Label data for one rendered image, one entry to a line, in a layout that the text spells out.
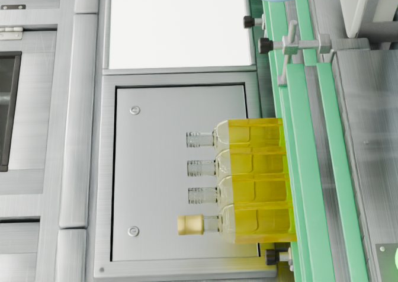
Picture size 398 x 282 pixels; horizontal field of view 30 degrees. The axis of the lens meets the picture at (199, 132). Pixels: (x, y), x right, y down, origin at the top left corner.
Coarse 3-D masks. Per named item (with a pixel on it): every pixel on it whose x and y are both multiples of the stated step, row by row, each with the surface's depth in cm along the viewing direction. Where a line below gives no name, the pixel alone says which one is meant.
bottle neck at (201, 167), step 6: (192, 162) 134; (198, 162) 134; (204, 162) 134; (210, 162) 134; (192, 168) 133; (198, 168) 133; (204, 168) 133; (210, 168) 133; (192, 174) 133; (198, 174) 133; (204, 174) 134; (210, 174) 134
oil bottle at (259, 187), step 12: (228, 180) 130; (240, 180) 130; (252, 180) 130; (264, 180) 130; (276, 180) 130; (288, 180) 130; (216, 192) 130; (228, 192) 128; (240, 192) 128; (252, 192) 128; (264, 192) 128; (276, 192) 128; (288, 192) 128
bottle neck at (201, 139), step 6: (192, 132) 137; (198, 132) 137; (204, 132) 137; (210, 132) 137; (186, 138) 138; (192, 138) 136; (198, 138) 136; (204, 138) 136; (210, 138) 136; (192, 144) 136; (198, 144) 136; (204, 144) 136; (210, 144) 136
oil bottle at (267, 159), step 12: (216, 156) 134; (228, 156) 133; (240, 156) 133; (252, 156) 133; (264, 156) 133; (276, 156) 133; (216, 168) 133; (228, 168) 131; (240, 168) 131; (252, 168) 131; (264, 168) 131; (276, 168) 131
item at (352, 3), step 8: (344, 0) 140; (352, 0) 140; (360, 0) 126; (344, 8) 139; (352, 8) 139; (360, 8) 128; (344, 16) 138; (352, 16) 138; (360, 16) 129; (352, 24) 132; (352, 32) 133
